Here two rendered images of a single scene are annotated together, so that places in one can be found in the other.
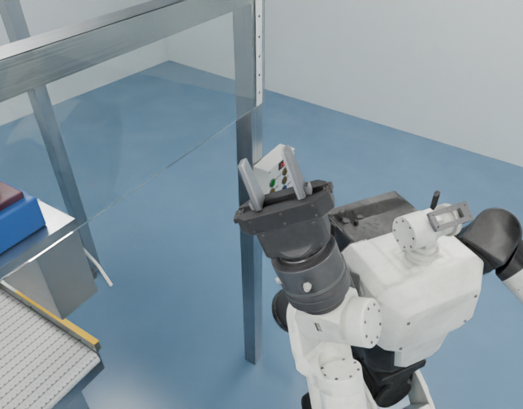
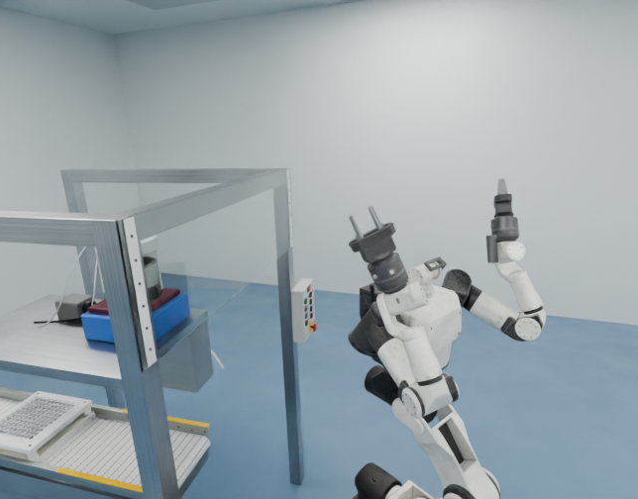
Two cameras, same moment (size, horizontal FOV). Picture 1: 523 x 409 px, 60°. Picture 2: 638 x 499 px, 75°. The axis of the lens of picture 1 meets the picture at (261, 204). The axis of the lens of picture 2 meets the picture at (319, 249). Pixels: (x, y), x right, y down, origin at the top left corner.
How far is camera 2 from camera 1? 0.64 m
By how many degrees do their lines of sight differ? 25
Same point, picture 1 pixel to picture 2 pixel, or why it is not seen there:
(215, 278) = (244, 427)
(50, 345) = not seen: hidden behind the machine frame
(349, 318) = (413, 289)
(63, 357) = (181, 445)
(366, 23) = (317, 221)
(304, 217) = (384, 236)
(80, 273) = (207, 355)
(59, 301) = (196, 374)
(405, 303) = (426, 315)
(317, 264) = (394, 258)
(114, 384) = not seen: outside the picture
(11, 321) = (124, 434)
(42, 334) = not seen: hidden behind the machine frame
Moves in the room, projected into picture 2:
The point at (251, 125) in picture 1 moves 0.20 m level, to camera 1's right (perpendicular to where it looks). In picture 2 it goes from (288, 260) to (331, 255)
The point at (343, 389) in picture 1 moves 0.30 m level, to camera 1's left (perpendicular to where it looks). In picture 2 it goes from (418, 333) to (303, 354)
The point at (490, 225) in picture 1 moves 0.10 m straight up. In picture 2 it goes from (454, 277) to (456, 251)
